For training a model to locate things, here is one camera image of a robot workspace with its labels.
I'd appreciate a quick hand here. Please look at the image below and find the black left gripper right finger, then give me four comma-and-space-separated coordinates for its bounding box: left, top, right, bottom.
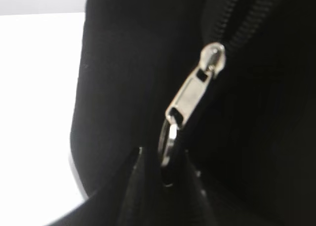
182, 152, 247, 226

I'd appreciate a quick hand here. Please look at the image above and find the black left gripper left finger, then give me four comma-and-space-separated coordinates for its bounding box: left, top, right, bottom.
51, 147, 148, 226

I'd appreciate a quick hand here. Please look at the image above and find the black canvas tote bag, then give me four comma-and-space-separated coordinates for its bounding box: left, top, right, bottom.
70, 0, 316, 226

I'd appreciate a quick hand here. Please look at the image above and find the silver zipper pull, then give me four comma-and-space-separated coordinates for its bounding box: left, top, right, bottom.
158, 42, 226, 188

